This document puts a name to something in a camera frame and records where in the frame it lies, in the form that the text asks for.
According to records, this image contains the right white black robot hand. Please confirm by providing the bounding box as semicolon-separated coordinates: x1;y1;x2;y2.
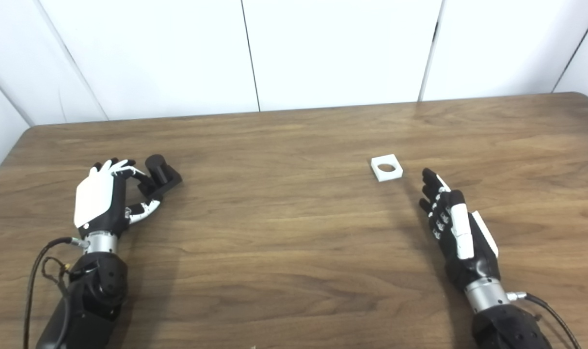
419;168;501;292

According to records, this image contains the left thin wire yellow connector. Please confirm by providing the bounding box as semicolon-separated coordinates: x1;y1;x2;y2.
41;256;74;297

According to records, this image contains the thick black wrist cable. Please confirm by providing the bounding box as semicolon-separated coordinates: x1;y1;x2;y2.
23;237;88;349
506;291;583;349

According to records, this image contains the left thick black wrist cable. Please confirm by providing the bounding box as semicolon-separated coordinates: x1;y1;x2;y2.
23;237;88;349

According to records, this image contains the black peg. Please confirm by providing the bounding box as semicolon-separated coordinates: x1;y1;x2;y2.
137;154;183;198

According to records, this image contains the right thick black wrist cable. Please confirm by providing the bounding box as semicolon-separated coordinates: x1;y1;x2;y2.
506;291;583;349

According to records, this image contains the white square piece with hole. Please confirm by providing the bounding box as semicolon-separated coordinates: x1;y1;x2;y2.
370;154;404;183

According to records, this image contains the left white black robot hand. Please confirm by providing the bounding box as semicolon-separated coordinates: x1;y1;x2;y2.
74;158;161;239

